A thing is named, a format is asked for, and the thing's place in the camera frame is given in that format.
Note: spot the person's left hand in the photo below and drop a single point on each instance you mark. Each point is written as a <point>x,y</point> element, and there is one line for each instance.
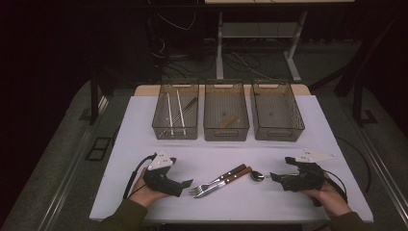
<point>144,194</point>

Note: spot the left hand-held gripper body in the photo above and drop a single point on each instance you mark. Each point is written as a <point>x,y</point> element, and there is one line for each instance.
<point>163,184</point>

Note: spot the metal spoon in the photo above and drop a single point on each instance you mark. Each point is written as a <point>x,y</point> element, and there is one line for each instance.
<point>256,176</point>

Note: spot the black metal stand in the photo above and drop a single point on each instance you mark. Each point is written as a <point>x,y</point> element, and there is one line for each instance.
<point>94,102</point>
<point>357,102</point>

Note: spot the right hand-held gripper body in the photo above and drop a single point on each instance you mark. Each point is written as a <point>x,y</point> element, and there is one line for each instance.
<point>304,179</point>

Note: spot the metal floor rail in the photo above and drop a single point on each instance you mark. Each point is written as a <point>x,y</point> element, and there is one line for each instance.
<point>64,189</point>
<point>385,174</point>

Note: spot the small wooden spoon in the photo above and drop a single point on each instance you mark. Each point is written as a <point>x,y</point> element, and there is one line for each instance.
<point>229,121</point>

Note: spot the person's right hand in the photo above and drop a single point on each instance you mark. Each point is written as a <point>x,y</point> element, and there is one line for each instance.
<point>332,200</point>

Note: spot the white desk with metal legs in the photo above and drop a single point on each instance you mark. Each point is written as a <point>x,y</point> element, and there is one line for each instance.
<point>219,48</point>

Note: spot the transparent brown plastic bin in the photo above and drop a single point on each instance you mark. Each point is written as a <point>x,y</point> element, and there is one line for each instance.
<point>226,102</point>
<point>192,128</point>
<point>275,112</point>

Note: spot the white table mat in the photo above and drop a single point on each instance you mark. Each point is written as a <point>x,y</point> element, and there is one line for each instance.
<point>144,128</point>

